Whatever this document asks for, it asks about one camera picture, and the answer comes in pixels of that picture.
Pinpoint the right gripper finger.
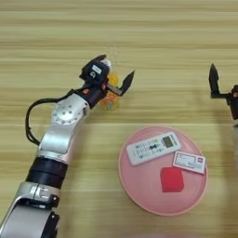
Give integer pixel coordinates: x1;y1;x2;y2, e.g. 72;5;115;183
208;63;221;99

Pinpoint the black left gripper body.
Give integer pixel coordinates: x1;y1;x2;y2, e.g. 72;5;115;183
75;83;124;110

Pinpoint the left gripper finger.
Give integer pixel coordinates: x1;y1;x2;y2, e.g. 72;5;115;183
89;54;108;63
120;70;136;96

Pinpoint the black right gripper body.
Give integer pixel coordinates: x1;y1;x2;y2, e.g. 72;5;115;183
211;85;238;120

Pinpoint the orange juice bottle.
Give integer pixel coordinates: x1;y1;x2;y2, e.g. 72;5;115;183
99;59;121;112

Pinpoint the white remote control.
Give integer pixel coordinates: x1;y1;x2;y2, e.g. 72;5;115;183
126;131;182;166

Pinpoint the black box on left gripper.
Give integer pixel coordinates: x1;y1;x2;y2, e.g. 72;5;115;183
79;59;111;86

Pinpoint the white card with red logo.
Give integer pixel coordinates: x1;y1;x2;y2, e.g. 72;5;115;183
172;151;206;175

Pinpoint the red cube block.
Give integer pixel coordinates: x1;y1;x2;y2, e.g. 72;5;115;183
160;166;185;193

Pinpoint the pink round plate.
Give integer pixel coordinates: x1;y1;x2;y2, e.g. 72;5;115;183
118;125;208;217

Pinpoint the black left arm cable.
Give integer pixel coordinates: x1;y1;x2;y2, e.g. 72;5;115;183
25;89;76;146

